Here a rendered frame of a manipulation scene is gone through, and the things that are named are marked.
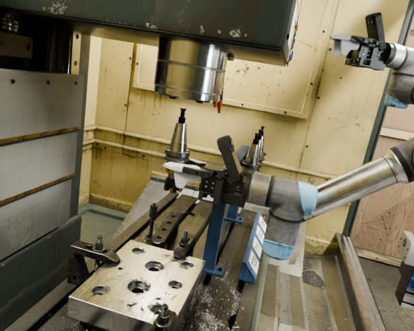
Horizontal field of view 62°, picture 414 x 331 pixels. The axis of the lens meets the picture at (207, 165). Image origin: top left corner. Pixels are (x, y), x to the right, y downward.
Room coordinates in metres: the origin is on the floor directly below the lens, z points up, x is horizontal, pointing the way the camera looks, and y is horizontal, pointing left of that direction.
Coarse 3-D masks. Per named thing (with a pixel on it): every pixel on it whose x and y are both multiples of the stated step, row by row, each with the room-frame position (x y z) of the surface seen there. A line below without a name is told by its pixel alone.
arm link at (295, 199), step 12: (276, 180) 0.77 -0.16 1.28; (288, 180) 0.77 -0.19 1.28; (276, 192) 0.75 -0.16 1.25; (288, 192) 0.74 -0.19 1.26; (300, 192) 0.74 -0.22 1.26; (312, 192) 0.74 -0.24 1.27; (276, 204) 0.75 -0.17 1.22; (288, 204) 0.74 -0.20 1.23; (300, 204) 0.74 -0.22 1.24; (312, 204) 0.73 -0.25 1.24; (288, 216) 0.74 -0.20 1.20; (300, 216) 0.75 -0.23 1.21
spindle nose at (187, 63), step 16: (160, 48) 0.78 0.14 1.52; (176, 48) 0.75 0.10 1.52; (192, 48) 0.75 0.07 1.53; (208, 48) 0.76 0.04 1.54; (224, 48) 0.79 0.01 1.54; (160, 64) 0.78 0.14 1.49; (176, 64) 0.75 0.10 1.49; (192, 64) 0.75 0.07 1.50; (208, 64) 0.76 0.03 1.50; (224, 64) 0.80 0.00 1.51; (160, 80) 0.77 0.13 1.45; (176, 80) 0.75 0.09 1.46; (192, 80) 0.75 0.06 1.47; (208, 80) 0.76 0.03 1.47; (176, 96) 0.75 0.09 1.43; (192, 96) 0.75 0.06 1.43; (208, 96) 0.77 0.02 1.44
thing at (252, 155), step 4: (252, 144) 1.11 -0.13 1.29; (256, 144) 1.11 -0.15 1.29; (252, 148) 1.10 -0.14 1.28; (256, 148) 1.10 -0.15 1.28; (248, 152) 1.11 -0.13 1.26; (252, 152) 1.10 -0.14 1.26; (256, 152) 1.10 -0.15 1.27; (248, 156) 1.10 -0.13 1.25; (252, 156) 1.10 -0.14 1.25; (256, 156) 1.10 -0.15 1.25; (248, 160) 1.10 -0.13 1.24; (252, 160) 1.10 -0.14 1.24; (256, 160) 1.10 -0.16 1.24; (252, 164) 1.10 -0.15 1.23; (256, 164) 1.10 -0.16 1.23
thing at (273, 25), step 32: (0, 0) 0.78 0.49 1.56; (32, 0) 0.77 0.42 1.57; (64, 0) 0.75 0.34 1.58; (96, 0) 0.74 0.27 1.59; (128, 0) 0.73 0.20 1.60; (160, 0) 0.71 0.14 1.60; (192, 0) 0.70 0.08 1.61; (224, 0) 0.69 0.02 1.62; (256, 0) 0.68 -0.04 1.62; (288, 0) 0.67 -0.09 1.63; (96, 32) 0.99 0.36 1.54; (128, 32) 0.81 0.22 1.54; (160, 32) 0.72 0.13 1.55; (192, 32) 0.70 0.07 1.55; (224, 32) 0.69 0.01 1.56; (256, 32) 0.67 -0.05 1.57; (288, 32) 0.73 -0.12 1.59
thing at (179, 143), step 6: (180, 126) 0.81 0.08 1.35; (186, 126) 0.82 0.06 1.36; (174, 132) 0.82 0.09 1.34; (180, 132) 0.81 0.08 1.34; (186, 132) 0.82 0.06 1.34; (174, 138) 0.81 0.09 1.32; (180, 138) 0.81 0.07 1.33; (186, 138) 0.82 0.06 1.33; (174, 144) 0.81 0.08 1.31; (180, 144) 0.81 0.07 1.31; (186, 144) 0.82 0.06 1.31; (174, 150) 0.81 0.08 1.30; (180, 150) 0.81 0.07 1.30; (186, 150) 0.82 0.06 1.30
